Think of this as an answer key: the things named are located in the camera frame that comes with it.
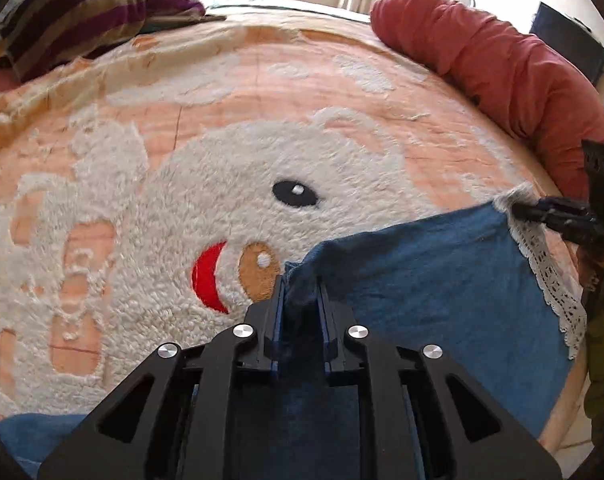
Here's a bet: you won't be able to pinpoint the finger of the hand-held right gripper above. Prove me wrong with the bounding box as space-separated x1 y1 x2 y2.
543 213 604 244
512 198 595 221

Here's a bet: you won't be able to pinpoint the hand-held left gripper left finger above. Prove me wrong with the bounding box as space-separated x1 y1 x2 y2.
37 275 288 480

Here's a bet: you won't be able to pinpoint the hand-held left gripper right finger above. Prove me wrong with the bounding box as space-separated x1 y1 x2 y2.
317 285 565 480

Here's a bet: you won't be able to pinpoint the blue denim pants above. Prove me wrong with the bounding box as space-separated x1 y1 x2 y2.
0 185 589 480

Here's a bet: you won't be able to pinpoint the red quilt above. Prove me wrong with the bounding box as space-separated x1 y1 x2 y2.
369 0 604 198

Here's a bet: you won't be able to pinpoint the dark blue panel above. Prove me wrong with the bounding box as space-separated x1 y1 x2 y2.
529 1 604 83

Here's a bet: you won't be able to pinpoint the printed fleece blanket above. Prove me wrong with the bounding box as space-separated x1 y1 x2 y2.
0 12 583 461

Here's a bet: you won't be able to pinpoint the pale green bed sheet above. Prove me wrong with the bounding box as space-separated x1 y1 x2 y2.
202 0 378 24

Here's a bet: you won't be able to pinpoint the purple striped cloth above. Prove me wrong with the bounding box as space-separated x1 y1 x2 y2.
0 0 228 83

